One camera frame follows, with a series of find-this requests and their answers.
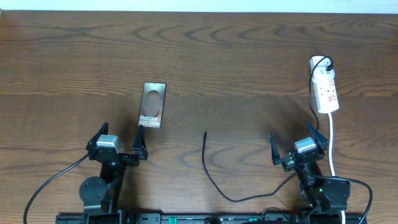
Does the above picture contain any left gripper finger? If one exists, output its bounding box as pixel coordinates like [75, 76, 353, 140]
[132, 124, 148, 160]
[87, 122, 109, 146]

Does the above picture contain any black charger cable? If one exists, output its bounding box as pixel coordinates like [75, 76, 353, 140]
[201, 55, 335, 203]

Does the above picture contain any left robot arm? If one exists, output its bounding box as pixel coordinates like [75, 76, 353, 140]
[79, 123, 148, 223]

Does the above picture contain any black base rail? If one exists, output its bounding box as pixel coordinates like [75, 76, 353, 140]
[55, 212, 368, 224]

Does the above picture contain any white power strip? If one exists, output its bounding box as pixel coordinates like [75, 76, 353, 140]
[310, 55, 339, 114]

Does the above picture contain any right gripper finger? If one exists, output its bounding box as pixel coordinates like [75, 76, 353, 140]
[269, 134, 282, 166]
[305, 121, 328, 151]

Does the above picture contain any white charger plug adapter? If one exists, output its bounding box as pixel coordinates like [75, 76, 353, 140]
[318, 64, 335, 80]

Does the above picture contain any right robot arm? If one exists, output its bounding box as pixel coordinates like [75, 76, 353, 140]
[269, 122, 351, 223]

